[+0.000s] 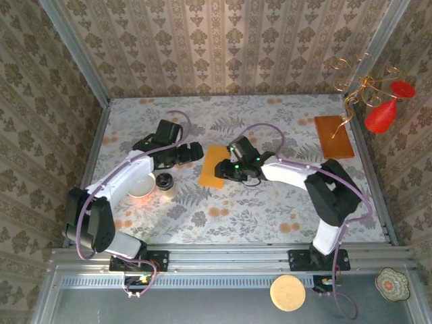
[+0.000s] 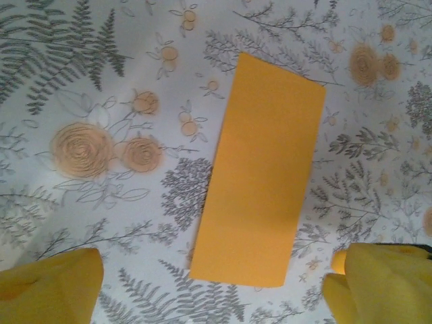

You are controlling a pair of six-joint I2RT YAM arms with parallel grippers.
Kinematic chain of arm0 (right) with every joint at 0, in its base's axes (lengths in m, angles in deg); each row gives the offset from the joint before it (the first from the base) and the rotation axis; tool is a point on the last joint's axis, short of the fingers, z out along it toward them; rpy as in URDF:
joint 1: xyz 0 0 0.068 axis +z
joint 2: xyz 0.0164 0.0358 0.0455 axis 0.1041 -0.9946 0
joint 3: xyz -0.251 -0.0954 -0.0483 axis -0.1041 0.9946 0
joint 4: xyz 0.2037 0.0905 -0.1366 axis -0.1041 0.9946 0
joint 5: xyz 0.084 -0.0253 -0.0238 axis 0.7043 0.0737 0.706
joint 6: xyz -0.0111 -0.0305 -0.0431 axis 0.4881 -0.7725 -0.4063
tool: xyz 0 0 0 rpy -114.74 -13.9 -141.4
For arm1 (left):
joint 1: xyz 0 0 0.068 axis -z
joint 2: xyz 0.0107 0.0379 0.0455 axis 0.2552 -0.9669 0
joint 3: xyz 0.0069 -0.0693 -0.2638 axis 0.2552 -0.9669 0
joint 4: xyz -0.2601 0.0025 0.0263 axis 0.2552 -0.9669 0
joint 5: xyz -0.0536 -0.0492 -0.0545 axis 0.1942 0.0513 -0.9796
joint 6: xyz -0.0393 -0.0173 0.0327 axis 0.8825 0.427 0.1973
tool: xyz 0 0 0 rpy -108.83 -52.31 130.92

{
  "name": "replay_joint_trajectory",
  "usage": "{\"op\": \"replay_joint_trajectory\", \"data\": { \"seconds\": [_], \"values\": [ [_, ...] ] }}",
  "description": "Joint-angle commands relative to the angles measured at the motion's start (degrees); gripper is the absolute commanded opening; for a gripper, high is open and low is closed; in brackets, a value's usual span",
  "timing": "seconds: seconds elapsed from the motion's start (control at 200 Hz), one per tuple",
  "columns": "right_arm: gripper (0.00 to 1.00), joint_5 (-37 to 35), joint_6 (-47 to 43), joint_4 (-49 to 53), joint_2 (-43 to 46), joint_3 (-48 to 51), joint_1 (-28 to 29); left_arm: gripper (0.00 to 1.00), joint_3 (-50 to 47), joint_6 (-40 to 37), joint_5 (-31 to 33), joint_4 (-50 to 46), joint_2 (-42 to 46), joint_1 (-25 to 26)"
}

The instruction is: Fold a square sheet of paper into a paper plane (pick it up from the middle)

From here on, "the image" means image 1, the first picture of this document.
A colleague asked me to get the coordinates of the orange square paper sheet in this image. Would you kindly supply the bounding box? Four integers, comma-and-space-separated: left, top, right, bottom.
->
198, 145, 232, 189

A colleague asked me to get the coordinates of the glass jar with black lid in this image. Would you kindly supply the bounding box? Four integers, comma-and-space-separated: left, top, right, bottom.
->
155, 172, 178, 200

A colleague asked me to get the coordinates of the white bowl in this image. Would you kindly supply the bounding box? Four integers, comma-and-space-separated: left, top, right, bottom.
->
128, 178, 157, 198

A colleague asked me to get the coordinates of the floral table cover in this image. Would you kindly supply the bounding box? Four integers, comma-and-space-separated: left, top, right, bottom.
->
74, 94, 387, 244

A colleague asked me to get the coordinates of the brown wooden board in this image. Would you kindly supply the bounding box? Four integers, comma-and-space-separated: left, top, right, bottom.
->
313, 115, 356, 159

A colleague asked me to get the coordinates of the small controller board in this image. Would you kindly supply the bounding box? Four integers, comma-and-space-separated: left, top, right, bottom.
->
312, 275, 342, 294
123, 273, 152, 292

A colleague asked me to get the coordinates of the round cork coaster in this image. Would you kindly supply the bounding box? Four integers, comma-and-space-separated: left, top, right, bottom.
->
269, 274, 306, 312

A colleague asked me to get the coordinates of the red wine glass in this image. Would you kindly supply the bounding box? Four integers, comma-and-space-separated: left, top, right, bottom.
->
364, 80, 416, 134

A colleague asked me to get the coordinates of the small patterned dish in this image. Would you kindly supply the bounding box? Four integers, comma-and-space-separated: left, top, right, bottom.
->
375, 267, 411, 303

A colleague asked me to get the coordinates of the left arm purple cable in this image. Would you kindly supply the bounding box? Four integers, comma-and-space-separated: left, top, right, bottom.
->
76, 110, 192, 298

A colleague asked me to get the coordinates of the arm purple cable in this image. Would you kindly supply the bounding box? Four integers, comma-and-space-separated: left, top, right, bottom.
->
240, 123, 374, 320
76, 110, 192, 298

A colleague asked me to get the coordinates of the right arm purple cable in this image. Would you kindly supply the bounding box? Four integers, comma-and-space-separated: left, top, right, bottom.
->
240, 123, 374, 320

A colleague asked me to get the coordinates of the aluminium table side rail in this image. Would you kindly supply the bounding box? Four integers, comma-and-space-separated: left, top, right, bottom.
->
63, 99, 111, 247
344, 94, 400, 246

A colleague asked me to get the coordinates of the wide aluminium base rail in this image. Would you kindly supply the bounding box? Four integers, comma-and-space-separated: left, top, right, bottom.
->
49, 243, 415, 274

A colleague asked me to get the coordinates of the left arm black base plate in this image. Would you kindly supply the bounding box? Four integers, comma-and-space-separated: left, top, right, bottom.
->
108, 250, 170, 273

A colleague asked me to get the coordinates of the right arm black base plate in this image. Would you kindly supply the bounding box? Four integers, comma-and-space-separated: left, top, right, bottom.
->
288, 248, 351, 272

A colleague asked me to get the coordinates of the slotted grey cable duct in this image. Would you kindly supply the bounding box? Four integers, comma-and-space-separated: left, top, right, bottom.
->
55, 273, 317, 290

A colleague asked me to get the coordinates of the aluminium corner post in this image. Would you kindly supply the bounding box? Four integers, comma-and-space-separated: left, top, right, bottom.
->
37, 0, 111, 104
347, 0, 412, 99

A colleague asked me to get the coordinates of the gold wire stand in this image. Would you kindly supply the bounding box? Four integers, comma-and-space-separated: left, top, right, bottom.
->
331, 52, 402, 139

